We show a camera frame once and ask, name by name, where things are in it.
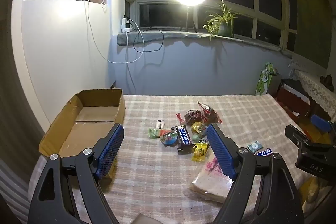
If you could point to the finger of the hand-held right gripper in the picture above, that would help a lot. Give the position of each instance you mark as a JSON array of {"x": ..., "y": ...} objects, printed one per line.
[
  {"x": 295, "y": 133},
  {"x": 320, "y": 123}
]

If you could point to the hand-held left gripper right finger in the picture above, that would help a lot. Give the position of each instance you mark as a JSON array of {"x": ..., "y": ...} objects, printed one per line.
[{"x": 220, "y": 153}]

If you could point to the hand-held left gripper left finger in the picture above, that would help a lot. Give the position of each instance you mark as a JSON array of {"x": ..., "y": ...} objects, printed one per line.
[{"x": 110, "y": 153}]

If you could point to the yellow candy packet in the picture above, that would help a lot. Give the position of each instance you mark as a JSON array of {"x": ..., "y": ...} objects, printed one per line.
[{"x": 199, "y": 152}]

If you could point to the small black snack packet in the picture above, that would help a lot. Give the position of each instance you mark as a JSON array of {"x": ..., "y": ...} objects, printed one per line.
[{"x": 204, "y": 140}]

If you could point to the sliced bread packet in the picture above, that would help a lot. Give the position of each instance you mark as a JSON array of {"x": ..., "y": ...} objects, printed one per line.
[{"x": 210, "y": 182}]

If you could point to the clear yellow braised egg packet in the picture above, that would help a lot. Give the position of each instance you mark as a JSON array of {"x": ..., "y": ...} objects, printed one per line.
[{"x": 198, "y": 127}]

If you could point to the round green white candy packet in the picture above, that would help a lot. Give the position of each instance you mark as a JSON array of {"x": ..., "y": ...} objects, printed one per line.
[{"x": 254, "y": 146}]

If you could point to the small chocolate bar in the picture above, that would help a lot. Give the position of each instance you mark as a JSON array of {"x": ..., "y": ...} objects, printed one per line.
[{"x": 263, "y": 153}]

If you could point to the large black chocolate bar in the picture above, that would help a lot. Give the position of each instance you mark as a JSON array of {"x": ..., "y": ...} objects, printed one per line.
[{"x": 183, "y": 140}]

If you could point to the red clear dried fruit packet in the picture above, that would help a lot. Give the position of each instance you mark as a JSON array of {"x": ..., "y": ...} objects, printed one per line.
[{"x": 207, "y": 113}]

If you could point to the cardboard box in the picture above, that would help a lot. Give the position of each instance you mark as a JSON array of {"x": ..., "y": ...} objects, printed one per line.
[{"x": 97, "y": 111}]

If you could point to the small green candy packet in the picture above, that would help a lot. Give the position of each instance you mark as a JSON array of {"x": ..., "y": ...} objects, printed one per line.
[{"x": 153, "y": 133}]

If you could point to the small white packet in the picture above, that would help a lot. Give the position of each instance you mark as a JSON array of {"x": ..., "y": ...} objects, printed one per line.
[{"x": 159, "y": 124}]

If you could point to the pale yellow cloth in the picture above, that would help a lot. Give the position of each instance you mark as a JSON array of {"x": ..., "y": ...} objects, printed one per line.
[{"x": 312, "y": 187}]

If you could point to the white lace cloth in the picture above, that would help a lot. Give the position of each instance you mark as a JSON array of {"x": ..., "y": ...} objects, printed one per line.
[{"x": 315, "y": 87}]

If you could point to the red box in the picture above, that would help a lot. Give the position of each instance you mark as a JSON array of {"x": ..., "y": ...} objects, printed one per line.
[{"x": 288, "y": 98}]

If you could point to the dark figurine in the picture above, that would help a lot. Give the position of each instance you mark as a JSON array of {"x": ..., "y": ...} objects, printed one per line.
[{"x": 328, "y": 81}]

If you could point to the plaid blanket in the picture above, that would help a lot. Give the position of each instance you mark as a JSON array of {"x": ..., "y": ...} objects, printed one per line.
[{"x": 147, "y": 174}]

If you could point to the green printed bag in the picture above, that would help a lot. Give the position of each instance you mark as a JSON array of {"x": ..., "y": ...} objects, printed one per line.
[{"x": 263, "y": 79}]

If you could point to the grey ribbed panel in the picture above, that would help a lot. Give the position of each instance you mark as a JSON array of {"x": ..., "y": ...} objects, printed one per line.
[{"x": 10, "y": 182}]

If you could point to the white cabinet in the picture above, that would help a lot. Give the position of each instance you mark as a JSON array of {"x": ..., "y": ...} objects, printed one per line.
[{"x": 57, "y": 43}]

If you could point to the grey windowsill cloth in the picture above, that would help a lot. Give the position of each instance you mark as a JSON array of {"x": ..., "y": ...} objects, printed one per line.
[{"x": 183, "y": 35}]

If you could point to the potted spider plant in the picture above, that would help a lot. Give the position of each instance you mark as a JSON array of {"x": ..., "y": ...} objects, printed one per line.
[{"x": 223, "y": 27}]

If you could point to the white charger plugs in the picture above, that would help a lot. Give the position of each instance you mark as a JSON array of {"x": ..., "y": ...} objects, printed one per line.
[{"x": 124, "y": 23}]

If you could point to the black tripod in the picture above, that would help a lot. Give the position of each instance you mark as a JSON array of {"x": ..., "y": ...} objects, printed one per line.
[{"x": 188, "y": 19}]

